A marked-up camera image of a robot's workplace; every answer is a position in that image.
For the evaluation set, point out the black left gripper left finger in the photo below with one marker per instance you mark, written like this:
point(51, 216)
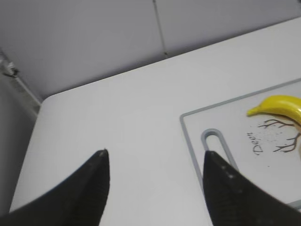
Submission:
point(79, 200)

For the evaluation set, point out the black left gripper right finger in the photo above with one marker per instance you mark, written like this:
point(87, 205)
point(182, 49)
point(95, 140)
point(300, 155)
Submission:
point(233, 200)

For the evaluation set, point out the yellow plastic banana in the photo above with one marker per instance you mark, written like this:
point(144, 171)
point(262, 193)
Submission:
point(287, 106)

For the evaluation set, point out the white cutting board grey rim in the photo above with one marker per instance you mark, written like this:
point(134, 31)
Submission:
point(264, 148)

